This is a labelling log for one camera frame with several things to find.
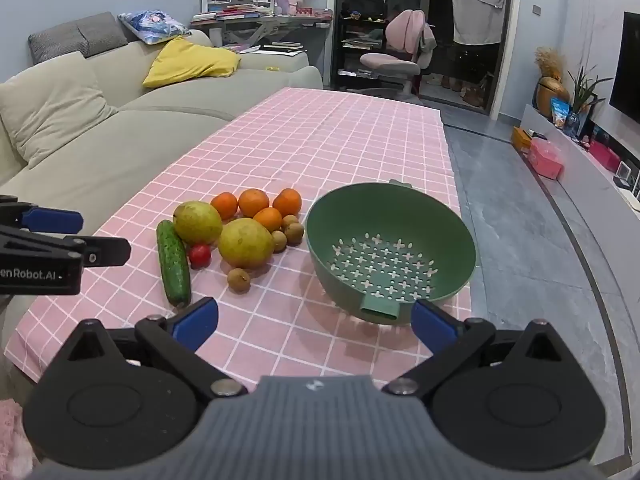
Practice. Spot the red tomato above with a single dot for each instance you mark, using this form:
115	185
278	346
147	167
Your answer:
200	256

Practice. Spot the white small device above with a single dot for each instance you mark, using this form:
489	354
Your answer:
627	177

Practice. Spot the orange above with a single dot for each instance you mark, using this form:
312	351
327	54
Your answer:
253	201
223	205
287	202
268	219

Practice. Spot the beige cushion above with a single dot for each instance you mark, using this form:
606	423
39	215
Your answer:
50	110

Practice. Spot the hanging white towel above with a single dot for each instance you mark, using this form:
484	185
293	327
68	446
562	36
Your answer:
477	5

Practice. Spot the golden vase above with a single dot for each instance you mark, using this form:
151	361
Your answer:
550	92

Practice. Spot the glass jar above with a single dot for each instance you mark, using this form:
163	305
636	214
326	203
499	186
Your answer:
572	124

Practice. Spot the stack of books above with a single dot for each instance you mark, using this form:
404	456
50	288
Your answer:
230	12

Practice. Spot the black television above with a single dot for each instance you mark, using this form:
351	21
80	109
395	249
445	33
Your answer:
627	70

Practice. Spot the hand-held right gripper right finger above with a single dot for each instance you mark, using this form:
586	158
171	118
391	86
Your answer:
432	325

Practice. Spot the grey checked cushion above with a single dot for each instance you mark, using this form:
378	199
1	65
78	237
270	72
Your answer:
55	40
102	32

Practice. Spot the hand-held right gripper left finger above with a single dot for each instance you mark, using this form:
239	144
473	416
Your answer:
196	321

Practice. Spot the yellow pillow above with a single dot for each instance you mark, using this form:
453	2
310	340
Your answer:
190	62

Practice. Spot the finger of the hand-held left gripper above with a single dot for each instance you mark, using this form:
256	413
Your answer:
105	252
52	221

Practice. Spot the yellow-green pear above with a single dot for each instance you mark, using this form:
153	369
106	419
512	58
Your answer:
197	222
245	242

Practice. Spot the blue printed pillow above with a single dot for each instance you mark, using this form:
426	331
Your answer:
152	25

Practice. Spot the beige sofa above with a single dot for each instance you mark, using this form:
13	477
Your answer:
150	135

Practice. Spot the pink box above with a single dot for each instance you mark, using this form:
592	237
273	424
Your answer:
546	160

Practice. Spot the green cucumber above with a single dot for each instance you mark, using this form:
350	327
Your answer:
172	265

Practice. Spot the dried pampas grass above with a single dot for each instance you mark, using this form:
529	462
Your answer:
549	62

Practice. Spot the pink fluffy rug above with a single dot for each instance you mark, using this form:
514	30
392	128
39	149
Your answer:
15	440

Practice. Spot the pink checked tablecloth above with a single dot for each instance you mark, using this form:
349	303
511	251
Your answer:
325	150

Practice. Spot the black shelving unit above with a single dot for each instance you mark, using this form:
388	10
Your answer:
357	45

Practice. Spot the orange box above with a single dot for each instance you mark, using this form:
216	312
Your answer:
521	139

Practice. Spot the grey television console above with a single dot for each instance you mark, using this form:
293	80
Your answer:
590	185

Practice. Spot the pink office chair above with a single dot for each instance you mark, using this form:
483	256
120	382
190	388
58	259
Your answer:
405	35

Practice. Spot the flat books pile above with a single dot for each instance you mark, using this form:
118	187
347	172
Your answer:
282	46

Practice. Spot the magenta box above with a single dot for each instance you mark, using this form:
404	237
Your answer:
604	156

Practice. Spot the green colander bowl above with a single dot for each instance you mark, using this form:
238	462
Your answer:
350	215

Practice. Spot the white tilted desk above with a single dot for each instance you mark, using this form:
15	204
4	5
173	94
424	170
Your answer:
280	25

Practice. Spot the blue snack bag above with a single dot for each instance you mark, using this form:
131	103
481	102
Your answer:
560	112

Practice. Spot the green potted plant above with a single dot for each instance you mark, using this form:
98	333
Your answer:
585	92

